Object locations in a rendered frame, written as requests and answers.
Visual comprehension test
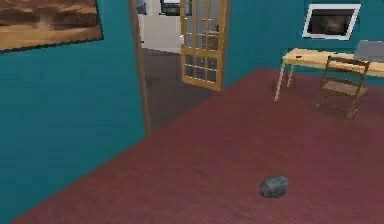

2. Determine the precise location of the wooden glass-paned room door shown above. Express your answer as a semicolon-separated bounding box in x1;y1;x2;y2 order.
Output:
179;0;229;92

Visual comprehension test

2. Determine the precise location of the grey round lump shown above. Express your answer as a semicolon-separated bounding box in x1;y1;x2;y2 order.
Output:
259;175;290;199

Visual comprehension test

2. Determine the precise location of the light wooden table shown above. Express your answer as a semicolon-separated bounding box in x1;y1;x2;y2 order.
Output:
273;47;384;103

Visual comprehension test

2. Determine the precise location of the brown wooden chair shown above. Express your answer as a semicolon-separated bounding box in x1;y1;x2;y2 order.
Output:
314;55;372;121

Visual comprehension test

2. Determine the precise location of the white framed dark picture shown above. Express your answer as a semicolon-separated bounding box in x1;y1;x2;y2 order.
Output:
301;3;362;41

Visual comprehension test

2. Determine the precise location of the grey laptop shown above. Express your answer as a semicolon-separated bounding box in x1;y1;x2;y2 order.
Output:
353;39;384;63

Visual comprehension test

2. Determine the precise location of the brown landscape wall picture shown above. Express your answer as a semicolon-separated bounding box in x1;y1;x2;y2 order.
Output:
0;0;104;54

